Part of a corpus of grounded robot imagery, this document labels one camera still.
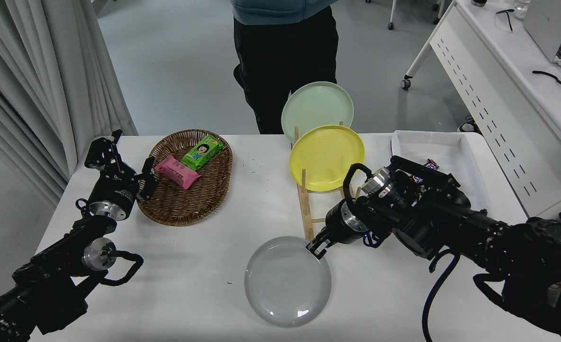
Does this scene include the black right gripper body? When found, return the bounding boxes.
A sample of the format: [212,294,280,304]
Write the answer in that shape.
[322,200,357,245]

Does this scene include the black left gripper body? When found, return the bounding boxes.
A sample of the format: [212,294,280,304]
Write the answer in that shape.
[92,173,140,210]

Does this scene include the grey plate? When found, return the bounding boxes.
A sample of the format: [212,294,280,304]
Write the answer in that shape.
[244,236,332,328]

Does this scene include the wooden plate rack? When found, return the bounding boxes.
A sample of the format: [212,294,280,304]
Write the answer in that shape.
[294,121,364,242]

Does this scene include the yellow plate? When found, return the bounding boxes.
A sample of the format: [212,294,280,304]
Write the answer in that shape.
[289,124,365,192]

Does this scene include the pale green plate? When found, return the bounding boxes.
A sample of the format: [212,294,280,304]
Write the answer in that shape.
[281,81,354,144]

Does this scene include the pink snack packet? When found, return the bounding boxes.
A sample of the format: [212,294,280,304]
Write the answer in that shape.
[154,154,201,190]

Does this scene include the brown wicker basket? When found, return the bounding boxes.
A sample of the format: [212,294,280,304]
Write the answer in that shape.
[137,129,233,227]

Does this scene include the green snack packet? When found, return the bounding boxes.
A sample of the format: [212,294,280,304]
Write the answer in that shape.
[181,134,223,172]

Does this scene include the white curtain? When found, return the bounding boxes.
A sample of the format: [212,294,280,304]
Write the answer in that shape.
[0,0,138,209]

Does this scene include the Snickers chocolate bar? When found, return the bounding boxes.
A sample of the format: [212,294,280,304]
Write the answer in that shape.
[410,159,441,185]

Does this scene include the white tray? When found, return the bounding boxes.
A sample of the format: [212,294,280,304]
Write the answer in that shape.
[391,130,493,212]

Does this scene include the person's foot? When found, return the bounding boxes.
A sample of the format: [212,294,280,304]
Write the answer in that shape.
[457,115,481,134]

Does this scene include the person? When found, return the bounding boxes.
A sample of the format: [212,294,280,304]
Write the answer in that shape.
[231,0,339,135]

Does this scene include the white desk with perforated panel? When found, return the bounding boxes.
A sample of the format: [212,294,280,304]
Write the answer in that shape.
[401,0,561,220]

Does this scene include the black eyeglasses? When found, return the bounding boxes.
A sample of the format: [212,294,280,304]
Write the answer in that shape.
[496,9,515,33]

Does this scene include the silver laptop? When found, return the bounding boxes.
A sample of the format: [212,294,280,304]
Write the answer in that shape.
[523,0,561,66]

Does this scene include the black cable on desk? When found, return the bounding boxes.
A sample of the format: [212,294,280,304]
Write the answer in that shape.
[532,70,561,88]

